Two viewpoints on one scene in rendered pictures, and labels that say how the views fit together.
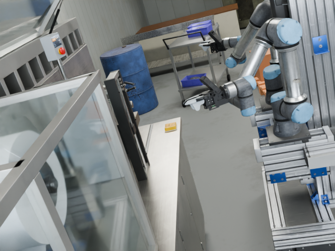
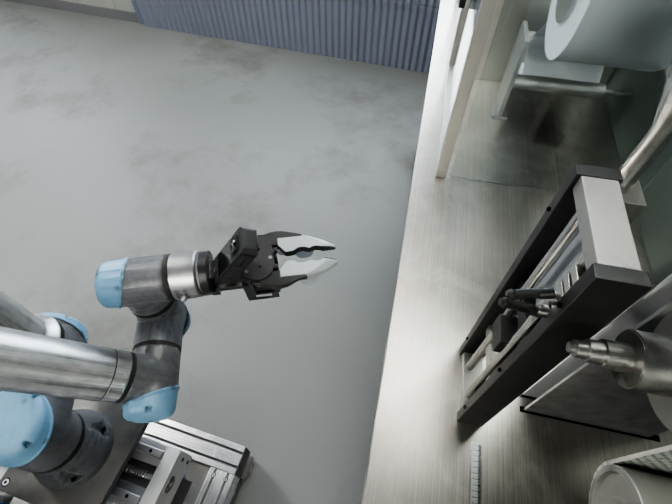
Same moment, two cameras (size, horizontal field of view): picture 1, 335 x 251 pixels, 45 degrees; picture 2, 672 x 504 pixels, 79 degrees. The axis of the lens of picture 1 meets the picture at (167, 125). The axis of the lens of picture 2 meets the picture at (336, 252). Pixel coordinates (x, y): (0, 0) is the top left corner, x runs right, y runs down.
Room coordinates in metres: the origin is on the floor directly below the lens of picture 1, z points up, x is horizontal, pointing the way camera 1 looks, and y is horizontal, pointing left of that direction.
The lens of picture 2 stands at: (2.17, -0.08, 1.76)
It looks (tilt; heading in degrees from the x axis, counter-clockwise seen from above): 54 degrees down; 184
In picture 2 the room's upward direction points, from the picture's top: straight up
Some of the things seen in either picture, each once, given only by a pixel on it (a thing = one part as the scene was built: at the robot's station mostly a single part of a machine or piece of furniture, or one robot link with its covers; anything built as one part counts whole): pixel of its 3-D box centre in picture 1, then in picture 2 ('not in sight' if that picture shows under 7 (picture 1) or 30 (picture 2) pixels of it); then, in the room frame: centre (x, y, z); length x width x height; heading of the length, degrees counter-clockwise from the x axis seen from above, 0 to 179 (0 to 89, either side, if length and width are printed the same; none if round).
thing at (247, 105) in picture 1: (245, 103); (161, 319); (1.88, -0.40, 1.12); 0.11 x 0.08 x 0.11; 12
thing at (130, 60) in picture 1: (129, 79); not in sight; (5.70, 0.34, 0.46); 0.63 x 0.61 x 0.92; 77
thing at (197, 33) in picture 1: (199, 61); not in sight; (5.45, -0.67, 0.49); 1.05 x 0.61 x 0.99; 162
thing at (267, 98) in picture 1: (275, 93); not in sight; (2.52, -0.76, 0.87); 0.15 x 0.15 x 0.10
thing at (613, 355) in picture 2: not in sight; (597, 352); (1.99, 0.19, 1.33); 0.06 x 0.03 x 0.03; 81
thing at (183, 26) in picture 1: (173, 47); not in sight; (7.29, -0.50, 0.42); 1.63 x 0.62 x 0.85; 76
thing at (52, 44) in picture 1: (55, 46); not in sight; (1.70, 0.35, 1.66); 0.07 x 0.07 x 0.10; 66
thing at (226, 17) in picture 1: (191, 35); not in sight; (8.32, -0.98, 0.35); 2.06 x 0.68 x 0.70; 76
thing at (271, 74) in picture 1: (273, 76); not in sight; (2.53, -0.76, 0.98); 0.13 x 0.12 x 0.14; 140
